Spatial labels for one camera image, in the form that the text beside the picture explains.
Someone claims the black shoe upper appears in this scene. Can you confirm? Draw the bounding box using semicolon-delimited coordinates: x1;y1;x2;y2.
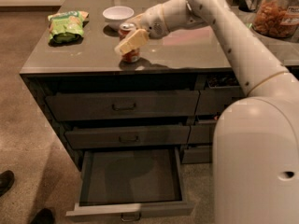
0;170;15;197

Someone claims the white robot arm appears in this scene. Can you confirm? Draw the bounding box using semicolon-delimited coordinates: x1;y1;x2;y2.
115;0;299;224

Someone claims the open bottom left drawer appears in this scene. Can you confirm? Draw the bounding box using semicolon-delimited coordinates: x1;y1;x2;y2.
66;147;193;222

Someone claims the grey drawer cabinet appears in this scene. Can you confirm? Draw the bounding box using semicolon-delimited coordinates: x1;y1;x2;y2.
19;0;299;173

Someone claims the top right drawer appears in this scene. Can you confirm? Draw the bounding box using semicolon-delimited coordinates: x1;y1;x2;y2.
195;72;245;116

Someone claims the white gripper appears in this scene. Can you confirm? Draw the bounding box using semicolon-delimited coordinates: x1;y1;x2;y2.
114;4;169;55

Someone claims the red coke can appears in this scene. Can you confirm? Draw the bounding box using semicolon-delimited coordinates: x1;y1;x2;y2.
118;22;140;63

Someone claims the black shoe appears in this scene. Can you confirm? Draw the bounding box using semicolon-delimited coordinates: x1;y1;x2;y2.
0;170;15;197
30;208;55;224

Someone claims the top left drawer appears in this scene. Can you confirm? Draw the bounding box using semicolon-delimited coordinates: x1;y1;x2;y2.
46;91;199;121

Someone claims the black shoe lower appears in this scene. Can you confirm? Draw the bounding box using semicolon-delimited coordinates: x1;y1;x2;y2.
30;208;55;224

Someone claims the green chip bag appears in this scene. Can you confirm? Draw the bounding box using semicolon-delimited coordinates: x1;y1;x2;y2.
48;10;89;44

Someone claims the bottom right drawer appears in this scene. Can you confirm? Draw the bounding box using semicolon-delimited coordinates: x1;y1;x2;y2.
181;146;212;164

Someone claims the white bowl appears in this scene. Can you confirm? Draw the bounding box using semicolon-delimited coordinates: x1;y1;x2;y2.
102;6;135;31

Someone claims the middle left drawer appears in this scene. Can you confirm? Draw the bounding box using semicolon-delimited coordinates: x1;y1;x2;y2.
64;125;190;149

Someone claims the middle right drawer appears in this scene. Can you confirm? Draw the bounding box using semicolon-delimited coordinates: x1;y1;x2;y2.
188;115;218;144

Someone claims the glass jar of snacks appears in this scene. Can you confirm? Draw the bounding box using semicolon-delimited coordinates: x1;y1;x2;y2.
252;0;299;38

